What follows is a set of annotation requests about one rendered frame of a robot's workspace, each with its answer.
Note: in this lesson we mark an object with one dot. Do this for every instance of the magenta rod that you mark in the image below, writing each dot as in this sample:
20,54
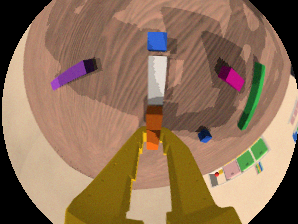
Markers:
228,75

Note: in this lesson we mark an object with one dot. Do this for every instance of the grey rectangular bar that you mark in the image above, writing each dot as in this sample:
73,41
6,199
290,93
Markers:
156,79

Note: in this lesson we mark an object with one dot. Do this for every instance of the small blue cube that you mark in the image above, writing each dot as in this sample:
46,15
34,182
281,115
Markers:
157,41
204,136

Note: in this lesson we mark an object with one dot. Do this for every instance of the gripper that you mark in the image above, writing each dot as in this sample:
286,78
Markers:
107,198

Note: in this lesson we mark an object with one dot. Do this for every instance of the purple rod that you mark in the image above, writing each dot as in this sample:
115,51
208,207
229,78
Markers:
82,68

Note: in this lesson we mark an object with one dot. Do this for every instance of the green rod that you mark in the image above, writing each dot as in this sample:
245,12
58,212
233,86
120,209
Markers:
255,92

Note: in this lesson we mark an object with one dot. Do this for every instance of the orange rod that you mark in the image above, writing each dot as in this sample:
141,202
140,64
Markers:
154,116

